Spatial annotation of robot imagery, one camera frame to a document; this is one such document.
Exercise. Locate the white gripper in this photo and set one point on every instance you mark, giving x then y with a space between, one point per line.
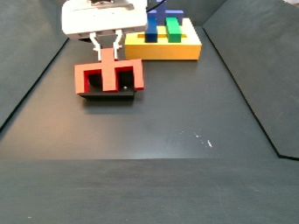
90 17

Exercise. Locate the black angle bracket stand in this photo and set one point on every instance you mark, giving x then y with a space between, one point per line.
126 92

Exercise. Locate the green bar block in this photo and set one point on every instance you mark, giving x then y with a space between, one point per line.
174 30

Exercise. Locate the purple E-shaped block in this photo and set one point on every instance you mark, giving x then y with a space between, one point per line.
161 13

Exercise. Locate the red E-shaped block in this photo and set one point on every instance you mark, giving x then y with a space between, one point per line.
107 68

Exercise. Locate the blue bar block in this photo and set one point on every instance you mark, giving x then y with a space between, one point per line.
151 32

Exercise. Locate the yellow base board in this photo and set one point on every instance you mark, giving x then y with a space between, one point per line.
163 50

